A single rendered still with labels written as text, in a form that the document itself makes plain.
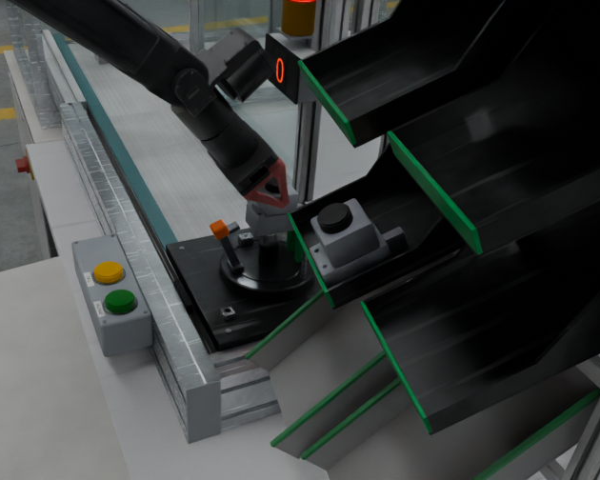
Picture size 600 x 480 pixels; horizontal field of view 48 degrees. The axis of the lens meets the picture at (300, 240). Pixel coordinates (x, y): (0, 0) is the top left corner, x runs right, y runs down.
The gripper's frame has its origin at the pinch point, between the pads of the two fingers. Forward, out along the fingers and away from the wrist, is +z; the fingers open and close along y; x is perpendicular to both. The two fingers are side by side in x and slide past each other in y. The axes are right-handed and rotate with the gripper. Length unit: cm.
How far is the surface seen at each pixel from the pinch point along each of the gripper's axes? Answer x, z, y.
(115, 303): 26.1, -2.9, 1.1
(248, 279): 10.8, 6.5, -2.5
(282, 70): -13.3, -2.9, 18.0
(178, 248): 16.6, 4.3, 10.7
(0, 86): 77, 75, 332
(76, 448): 40.1, 0.9, -11.3
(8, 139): 81, 73, 262
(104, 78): 13, 12, 95
